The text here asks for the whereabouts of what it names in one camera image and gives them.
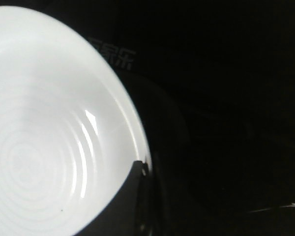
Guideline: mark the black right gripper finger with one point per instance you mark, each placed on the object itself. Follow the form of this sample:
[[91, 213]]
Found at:
[[128, 213]]

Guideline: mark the white round plate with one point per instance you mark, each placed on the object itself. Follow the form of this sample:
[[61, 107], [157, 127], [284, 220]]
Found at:
[[69, 132]]

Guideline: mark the black glass cooktop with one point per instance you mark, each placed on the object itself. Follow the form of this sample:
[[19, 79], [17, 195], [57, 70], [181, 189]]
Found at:
[[213, 83]]

